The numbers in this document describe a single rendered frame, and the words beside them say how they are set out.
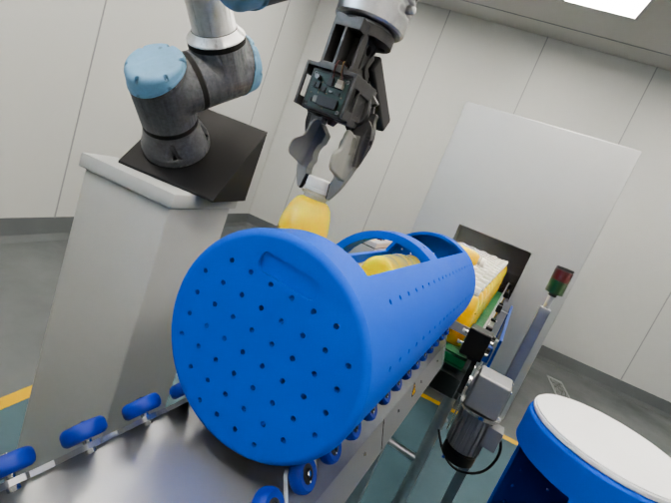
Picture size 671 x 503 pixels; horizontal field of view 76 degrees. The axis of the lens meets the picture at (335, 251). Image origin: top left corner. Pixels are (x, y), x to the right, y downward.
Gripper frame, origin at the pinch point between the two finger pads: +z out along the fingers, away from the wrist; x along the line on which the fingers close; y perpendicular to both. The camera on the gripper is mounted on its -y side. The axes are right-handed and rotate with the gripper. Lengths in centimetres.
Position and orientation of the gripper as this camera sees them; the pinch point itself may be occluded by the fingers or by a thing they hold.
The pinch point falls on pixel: (319, 185)
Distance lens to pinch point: 59.6
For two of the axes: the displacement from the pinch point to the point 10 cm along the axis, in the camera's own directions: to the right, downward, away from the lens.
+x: 8.3, 4.1, -3.7
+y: -4.2, 0.4, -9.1
